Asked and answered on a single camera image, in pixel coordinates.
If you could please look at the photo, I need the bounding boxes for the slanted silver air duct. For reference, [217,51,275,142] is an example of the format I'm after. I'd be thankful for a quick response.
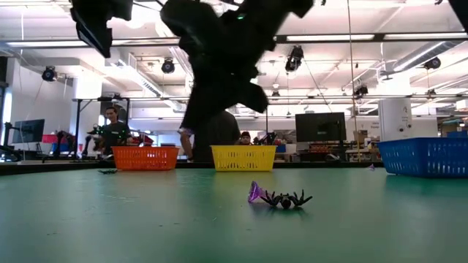
[393,39,467,74]

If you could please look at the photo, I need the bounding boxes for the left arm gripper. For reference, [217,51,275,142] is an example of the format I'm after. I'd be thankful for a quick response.
[69,0,135,58]

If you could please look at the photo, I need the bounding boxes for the black background rig frame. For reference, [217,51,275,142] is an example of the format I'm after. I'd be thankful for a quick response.
[233,95,270,147]
[72,95,131,160]

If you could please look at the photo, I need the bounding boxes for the dark computer monitor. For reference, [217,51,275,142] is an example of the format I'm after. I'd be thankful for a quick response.
[13,118,46,143]

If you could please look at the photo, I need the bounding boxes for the green table mat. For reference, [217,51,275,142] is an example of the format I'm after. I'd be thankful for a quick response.
[0,167,468,263]

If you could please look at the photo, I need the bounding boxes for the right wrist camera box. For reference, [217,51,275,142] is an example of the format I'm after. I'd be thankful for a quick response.
[159,0,224,56]

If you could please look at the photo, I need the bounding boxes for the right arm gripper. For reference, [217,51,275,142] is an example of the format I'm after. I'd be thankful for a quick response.
[181,43,271,133]

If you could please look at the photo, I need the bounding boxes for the white pillar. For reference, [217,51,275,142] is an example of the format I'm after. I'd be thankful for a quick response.
[378,78,413,142]

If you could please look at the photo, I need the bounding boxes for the yellow plastic basket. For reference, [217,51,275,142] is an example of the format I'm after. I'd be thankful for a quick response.
[211,145,278,172]

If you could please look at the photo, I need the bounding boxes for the blue plastic basket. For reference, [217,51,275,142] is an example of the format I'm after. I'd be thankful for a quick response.
[376,137,468,179]

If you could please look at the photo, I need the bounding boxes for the large black monitor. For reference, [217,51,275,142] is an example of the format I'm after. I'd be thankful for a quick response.
[295,112,347,143]

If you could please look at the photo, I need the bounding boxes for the black aluminium table frame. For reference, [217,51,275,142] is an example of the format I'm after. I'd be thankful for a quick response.
[0,159,385,175]

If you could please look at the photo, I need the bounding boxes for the orange plastic basket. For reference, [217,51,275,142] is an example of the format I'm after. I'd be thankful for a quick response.
[111,145,180,172]

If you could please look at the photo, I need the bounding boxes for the overhead light bar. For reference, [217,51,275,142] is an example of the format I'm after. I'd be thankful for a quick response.
[0,32,468,47]

